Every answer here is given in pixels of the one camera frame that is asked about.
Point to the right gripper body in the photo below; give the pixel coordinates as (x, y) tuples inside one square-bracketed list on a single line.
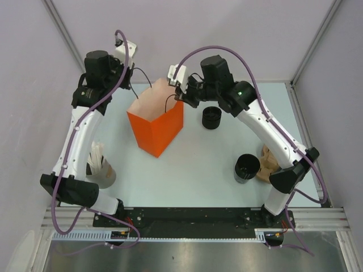
[(197, 92)]

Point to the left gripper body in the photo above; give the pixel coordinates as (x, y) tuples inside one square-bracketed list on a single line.
[(117, 68)]

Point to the orange paper bag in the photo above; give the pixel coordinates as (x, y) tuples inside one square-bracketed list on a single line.
[(156, 117)]

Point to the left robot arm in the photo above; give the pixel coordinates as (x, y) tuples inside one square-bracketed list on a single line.
[(67, 182)]

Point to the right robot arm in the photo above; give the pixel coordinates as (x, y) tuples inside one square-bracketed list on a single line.
[(241, 101)]

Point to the black coffee cup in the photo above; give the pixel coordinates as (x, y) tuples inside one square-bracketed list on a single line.
[(246, 168)]

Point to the black ribbed cup stack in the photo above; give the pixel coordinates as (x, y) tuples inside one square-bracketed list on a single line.
[(211, 117)]

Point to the white straws bundle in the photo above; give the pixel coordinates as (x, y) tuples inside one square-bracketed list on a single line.
[(95, 157)]

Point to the grey straw holder cup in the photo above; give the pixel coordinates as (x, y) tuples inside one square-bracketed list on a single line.
[(104, 178)]

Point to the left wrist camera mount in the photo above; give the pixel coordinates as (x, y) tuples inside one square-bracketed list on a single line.
[(124, 49)]

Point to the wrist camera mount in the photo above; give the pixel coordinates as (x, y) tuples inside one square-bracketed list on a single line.
[(124, 49), (178, 77)]

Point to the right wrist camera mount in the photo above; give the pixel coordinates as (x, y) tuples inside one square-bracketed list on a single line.
[(178, 77)]

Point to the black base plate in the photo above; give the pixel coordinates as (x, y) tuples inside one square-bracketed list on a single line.
[(203, 222)]

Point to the grey slotted cable duct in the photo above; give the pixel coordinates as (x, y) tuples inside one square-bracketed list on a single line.
[(110, 236)]

